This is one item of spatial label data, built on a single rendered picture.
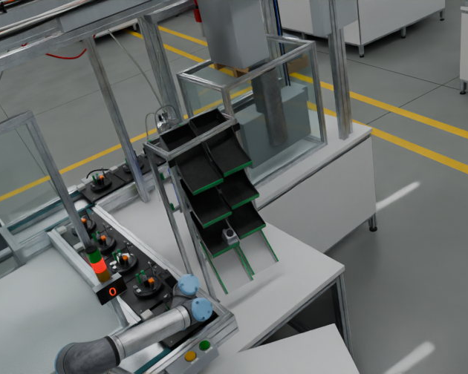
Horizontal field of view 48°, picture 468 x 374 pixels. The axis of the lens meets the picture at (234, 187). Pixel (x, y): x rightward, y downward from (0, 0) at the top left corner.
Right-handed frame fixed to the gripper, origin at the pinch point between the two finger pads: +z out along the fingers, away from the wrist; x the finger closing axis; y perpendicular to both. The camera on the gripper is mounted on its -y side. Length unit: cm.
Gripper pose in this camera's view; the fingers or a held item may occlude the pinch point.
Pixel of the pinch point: (171, 297)
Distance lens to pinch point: 224.2
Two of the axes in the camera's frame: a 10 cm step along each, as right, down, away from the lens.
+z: -2.7, 3.8, 8.8
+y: 5.9, 7.9, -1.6
